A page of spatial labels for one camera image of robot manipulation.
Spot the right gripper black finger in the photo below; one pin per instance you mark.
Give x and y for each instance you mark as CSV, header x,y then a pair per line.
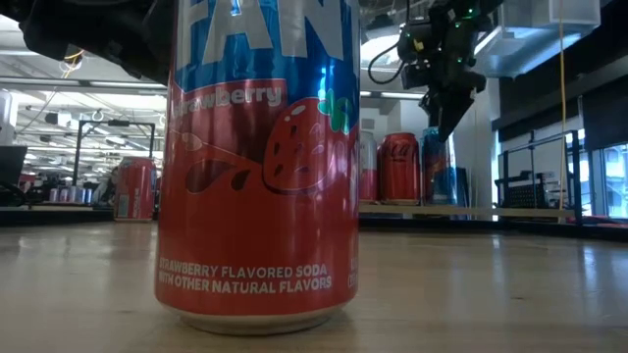
x,y
449,110

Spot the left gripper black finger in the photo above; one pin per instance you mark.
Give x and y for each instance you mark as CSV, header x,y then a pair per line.
x,y
147,39

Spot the blue soda can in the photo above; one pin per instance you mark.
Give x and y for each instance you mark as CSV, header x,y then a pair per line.
x,y
434,171

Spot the red cola can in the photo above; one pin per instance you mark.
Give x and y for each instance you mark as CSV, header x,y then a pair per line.
x,y
398,166

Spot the red and white soda can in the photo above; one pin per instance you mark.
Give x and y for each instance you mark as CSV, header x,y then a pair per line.
x,y
368,166

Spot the red strawberry soda can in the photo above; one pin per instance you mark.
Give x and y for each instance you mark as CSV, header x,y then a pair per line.
x,y
135,188
255,220

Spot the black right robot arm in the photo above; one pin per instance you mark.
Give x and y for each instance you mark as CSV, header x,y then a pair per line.
x,y
490,6

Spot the light wooden shelf board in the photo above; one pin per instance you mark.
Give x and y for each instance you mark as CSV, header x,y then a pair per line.
x,y
490,212

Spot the black perforated basket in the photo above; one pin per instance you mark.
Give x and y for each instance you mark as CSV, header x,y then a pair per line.
x,y
527,197

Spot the person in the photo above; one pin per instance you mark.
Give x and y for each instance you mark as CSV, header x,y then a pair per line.
x,y
110,188

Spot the black monitor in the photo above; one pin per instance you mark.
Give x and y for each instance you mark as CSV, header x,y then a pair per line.
x,y
12,166

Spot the silver ceiling air duct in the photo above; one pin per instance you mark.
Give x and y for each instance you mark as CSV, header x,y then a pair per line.
x,y
539,49

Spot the black stand frame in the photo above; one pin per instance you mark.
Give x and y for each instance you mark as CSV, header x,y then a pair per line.
x,y
77,157

